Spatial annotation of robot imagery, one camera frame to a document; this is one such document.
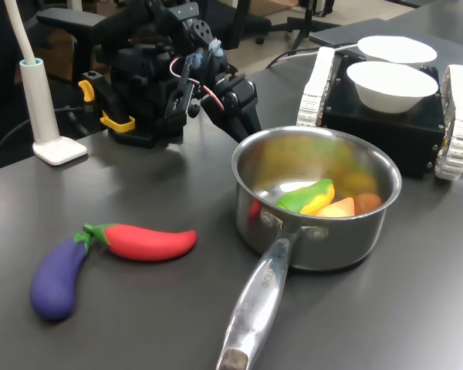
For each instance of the orange toy carrot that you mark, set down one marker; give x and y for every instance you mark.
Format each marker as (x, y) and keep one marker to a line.
(339, 208)

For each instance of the pale grey putty lump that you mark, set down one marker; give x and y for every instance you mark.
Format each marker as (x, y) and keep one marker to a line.
(217, 46)
(196, 60)

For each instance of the black office chair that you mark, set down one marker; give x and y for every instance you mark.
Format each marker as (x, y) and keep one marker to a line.
(305, 23)
(69, 19)

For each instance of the black yellow table clamp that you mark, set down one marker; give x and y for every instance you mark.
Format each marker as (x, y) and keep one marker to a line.
(117, 123)

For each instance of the black vehicle with white tracks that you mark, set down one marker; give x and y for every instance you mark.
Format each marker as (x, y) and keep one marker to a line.
(378, 131)

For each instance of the white bowl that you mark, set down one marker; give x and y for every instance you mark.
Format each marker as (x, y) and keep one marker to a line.
(389, 85)
(397, 48)

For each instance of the red toy chilli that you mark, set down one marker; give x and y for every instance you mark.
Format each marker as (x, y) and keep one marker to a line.
(146, 243)

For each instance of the purple toy aubergine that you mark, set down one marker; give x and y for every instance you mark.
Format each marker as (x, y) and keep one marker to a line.
(58, 277)

